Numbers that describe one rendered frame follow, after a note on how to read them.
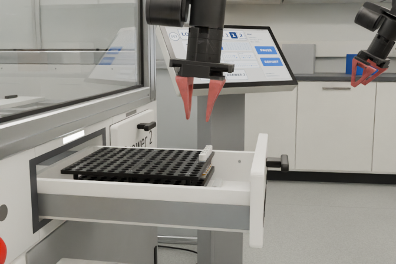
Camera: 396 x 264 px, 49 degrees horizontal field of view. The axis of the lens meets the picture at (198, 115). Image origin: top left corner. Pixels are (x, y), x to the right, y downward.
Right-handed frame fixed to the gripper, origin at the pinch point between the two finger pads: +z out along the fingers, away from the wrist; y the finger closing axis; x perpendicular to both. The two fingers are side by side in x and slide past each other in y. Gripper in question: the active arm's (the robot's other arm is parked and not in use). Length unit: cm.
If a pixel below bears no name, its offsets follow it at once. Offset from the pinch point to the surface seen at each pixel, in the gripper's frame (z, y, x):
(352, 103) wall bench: 22, -83, -295
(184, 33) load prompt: -16, 21, -94
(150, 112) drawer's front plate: 7.2, 18.9, -41.7
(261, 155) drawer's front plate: 4.0, -11.3, 6.2
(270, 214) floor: 96, -25, -217
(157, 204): 11.4, 2.8, 13.8
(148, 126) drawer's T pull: 8.5, 15.6, -27.4
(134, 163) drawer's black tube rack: 9.1, 9.8, 2.6
